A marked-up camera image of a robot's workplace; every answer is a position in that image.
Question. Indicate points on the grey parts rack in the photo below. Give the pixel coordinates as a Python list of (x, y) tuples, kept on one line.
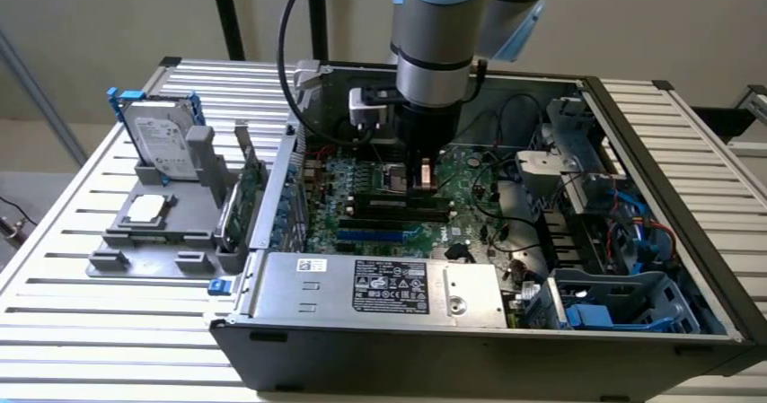
[(149, 246)]

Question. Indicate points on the silver power supply unit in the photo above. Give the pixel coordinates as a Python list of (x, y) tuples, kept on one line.
[(335, 291)]

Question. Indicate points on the blue disk caddy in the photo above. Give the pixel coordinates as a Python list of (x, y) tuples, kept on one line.
[(193, 107)]

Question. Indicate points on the black RAM stick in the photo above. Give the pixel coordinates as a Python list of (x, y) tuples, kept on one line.
[(388, 203)]

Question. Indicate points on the black open PC case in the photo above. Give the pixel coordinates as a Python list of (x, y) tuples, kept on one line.
[(455, 358)]

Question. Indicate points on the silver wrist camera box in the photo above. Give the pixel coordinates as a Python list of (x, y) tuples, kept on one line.
[(364, 107)]

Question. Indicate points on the silver CPU chip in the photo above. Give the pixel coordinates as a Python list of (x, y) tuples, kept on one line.
[(147, 207)]

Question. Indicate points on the CPU socket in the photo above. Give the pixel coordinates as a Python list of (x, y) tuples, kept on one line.
[(391, 176)]

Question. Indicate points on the black empty RAM slot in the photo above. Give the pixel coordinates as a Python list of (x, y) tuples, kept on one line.
[(388, 218)]

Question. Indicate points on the silver hard disk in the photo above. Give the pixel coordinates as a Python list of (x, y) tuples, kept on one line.
[(159, 142)]

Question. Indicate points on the green motherboard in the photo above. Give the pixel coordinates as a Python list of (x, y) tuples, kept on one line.
[(461, 205)]

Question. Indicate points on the black stand pole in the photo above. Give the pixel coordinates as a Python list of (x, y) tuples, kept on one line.
[(318, 17), (225, 12)]

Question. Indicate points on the grey metal drive cage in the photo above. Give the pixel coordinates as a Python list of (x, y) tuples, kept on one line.
[(569, 151)]

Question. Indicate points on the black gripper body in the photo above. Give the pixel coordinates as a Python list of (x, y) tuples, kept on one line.
[(427, 125)]

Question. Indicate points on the green graphics card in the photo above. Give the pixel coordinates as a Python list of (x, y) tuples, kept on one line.
[(241, 196)]

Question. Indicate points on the blue disk bay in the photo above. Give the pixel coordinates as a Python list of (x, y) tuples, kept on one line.
[(610, 300)]

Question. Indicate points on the blue expansion slot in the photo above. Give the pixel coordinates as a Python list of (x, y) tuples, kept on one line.
[(367, 235)]

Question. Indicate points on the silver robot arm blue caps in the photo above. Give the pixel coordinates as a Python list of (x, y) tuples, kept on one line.
[(427, 30)]

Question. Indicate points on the aluminium frame post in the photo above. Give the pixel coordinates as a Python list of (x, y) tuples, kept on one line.
[(36, 93)]

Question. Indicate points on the blue case latch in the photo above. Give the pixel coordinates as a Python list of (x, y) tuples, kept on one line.
[(219, 286)]

